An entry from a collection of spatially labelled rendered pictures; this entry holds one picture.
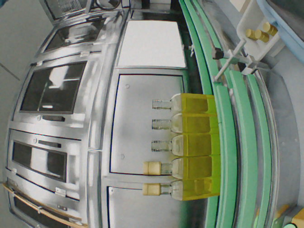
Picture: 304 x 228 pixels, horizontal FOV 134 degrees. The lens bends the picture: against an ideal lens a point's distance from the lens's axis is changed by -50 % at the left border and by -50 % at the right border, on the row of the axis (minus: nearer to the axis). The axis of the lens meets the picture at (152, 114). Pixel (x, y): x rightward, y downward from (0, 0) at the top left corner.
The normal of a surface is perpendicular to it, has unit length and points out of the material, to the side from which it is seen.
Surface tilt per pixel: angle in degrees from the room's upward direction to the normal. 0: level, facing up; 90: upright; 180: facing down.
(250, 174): 90
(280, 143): 90
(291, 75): 0
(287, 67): 0
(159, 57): 90
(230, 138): 90
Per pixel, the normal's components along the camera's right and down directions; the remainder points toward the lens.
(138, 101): 0.02, -0.31
